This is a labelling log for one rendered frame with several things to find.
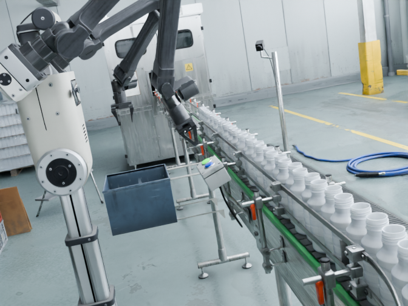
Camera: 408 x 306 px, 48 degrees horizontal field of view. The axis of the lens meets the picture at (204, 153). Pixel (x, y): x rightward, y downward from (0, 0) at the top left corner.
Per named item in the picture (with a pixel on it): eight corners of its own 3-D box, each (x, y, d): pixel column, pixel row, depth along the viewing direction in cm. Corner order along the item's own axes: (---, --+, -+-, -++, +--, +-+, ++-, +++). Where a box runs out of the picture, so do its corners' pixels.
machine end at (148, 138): (226, 156, 652) (201, 2, 607) (127, 175, 635) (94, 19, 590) (207, 138, 806) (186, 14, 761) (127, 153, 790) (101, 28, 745)
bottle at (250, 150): (254, 181, 169) (247, 137, 165) (269, 181, 166) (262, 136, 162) (246, 186, 164) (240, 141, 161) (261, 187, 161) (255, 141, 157)
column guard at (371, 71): (386, 92, 977) (382, 39, 953) (368, 95, 972) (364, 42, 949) (376, 91, 1015) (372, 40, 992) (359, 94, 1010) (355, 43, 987)
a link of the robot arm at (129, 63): (152, -7, 189) (168, 11, 186) (161, -6, 194) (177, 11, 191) (108, 71, 213) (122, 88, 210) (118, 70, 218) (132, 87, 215)
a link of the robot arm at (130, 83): (115, 65, 211) (126, 78, 209) (134, 61, 220) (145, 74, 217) (107, 84, 219) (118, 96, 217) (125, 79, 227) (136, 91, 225)
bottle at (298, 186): (314, 224, 122) (307, 164, 119) (322, 232, 116) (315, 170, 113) (292, 229, 122) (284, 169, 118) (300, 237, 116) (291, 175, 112)
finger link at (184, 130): (203, 138, 166) (190, 115, 163) (206, 141, 159) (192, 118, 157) (186, 147, 165) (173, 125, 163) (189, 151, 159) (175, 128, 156)
